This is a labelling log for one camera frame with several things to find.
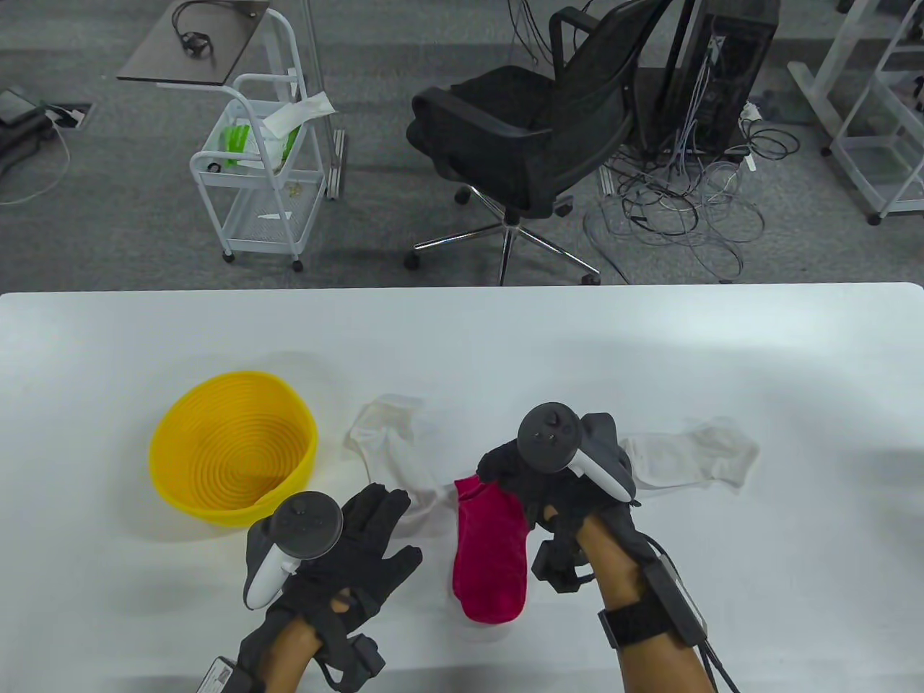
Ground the person's left hand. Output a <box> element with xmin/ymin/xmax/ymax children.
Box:
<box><xmin>242</xmin><ymin>482</ymin><xmax>424</xmax><ymax>636</ymax></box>

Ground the person's right hand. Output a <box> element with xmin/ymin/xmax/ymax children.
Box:
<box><xmin>476</xmin><ymin>440</ymin><xmax>650</xmax><ymax>549</ymax></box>

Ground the white sock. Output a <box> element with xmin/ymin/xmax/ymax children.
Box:
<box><xmin>346</xmin><ymin>395</ymin><xmax>452</xmax><ymax>539</ymax></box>
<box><xmin>621</xmin><ymin>417</ymin><xmax>760</xmax><ymax>493</ymax></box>

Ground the person's left forearm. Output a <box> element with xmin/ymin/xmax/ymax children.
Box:
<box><xmin>238</xmin><ymin>617</ymin><xmax>326</xmax><ymax>693</ymax></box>

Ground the person's right forearm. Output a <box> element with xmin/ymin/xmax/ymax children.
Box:
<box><xmin>577</xmin><ymin>505</ymin><xmax>715</xmax><ymax>693</ymax></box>

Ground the grey white right hand controller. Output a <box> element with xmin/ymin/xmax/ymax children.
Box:
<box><xmin>518</xmin><ymin>402</ymin><xmax>640</xmax><ymax>506</ymax></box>

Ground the grey white hand controller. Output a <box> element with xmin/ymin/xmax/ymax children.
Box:
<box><xmin>518</xmin><ymin>402</ymin><xmax>640</xmax><ymax>506</ymax></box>
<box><xmin>244</xmin><ymin>491</ymin><xmax>344</xmax><ymax>611</ymax></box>

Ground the grey white left hand controller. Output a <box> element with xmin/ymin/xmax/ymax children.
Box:
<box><xmin>244</xmin><ymin>491</ymin><xmax>344</xmax><ymax>611</ymax></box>

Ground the black right glove sensor module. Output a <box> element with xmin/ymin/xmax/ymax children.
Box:
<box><xmin>533</xmin><ymin>538</ymin><xmax>582</xmax><ymax>594</ymax></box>

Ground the black glove sensor module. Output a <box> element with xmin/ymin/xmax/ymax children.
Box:
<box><xmin>318</xmin><ymin>634</ymin><xmax>385</xmax><ymax>687</ymax></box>
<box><xmin>533</xmin><ymin>538</ymin><xmax>582</xmax><ymax>594</ymax></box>

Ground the black left glove sensor module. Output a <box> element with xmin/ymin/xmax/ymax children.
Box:
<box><xmin>318</xmin><ymin>634</ymin><xmax>385</xmax><ymax>687</ymax></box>

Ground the black right wrist box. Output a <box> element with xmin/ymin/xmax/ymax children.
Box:
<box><xmin>598</xmin><ymin>556</ymin><xmax>708</xmax><ymax>650</ymax></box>

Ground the black labelled left wrist box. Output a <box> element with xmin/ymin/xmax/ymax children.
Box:
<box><xmin>199</xmin><ymin>655</ymin><xmax>264</xmax><ymax>693</ymax></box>

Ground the yellow woven basket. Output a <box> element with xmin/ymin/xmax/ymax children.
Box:
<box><xmin>149</xmin><ymin>371</ymin><xmax>319</xmax><ymax>529</ymax></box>

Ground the white wheeled cart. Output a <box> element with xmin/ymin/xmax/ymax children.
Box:
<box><xmin>190</xmin><ymin>7</ymin><xmax>327</xmax><ymax>273</ymax></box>

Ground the black office chair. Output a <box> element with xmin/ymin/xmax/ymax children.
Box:
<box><xmin>404</xmin><ymin>0</ymin><xmax>676</xmax><ymax>286</ymax></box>

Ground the white power strip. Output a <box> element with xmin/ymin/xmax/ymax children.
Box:
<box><xmin>738</xmin><ymin>101</ymin><xmax>764</xmax><ymax>174</ymax></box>

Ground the green packet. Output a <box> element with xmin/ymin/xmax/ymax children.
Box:
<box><xmin>220</xmin><ymin>124</ymin><xmax>253</xmax><ymax>168</ymax></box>

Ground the white paper sheet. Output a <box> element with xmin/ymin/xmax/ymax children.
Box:
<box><xmin>261</xmin><ymin>92</ymin><xmax>336</xmax><ymax>138</ymax></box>

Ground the white metal rack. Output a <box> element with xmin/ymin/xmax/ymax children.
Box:
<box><xmin>823</xmin><ymin>0</ymin><xmax>924</xmax><ymax>226</ymax></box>

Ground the black computer tower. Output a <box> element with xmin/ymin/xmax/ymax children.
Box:
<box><xmin>661</xmin><ymin>0</ymin><xmax>782</xmax><ymax>156</ymax></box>

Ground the floor socket box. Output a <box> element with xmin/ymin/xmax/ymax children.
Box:
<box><xmin>45</xmin><ymin>103</ymin><xmax>95</xmax><ymax>131</ymax></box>

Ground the dark brown side table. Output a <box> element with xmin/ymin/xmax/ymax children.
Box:
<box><xmin>117</xmin><ymin>0</ymin><xmax>271</xmax><ymax>87</ymax></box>

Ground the black floor equipment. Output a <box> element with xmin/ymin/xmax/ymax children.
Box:
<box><xmin>0</xmin><ymin>87</ymin><xmax>58</xmax><ymax>178</ymax></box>

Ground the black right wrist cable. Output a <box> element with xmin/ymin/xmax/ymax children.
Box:
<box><xmin>642</xmin><ymin>534</ymin><xmax>741</xmax><ymax>693</ymax></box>

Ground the tangle of floor cables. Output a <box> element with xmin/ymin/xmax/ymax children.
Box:
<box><xmin>583</xmin><ymin>108</ymin><xmax>801</xmax><ymax>284</ymax></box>

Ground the white desk leg frame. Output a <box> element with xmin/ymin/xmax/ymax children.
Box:
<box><xmin>787</xmin><ymin>0</ymin><xmax>896</xmax><ymax>138</ymax></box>

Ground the white floor cable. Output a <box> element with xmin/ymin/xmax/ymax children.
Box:
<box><xmin>0</xmin><ymin>119</ymin><xmax>71</xmax><ymax>206</ymax></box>

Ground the black coiled cable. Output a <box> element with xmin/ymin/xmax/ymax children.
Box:
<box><xmin>172</xmin><ymin>0</ymin><xmax>217</xmax><ymax>60</ymax></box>

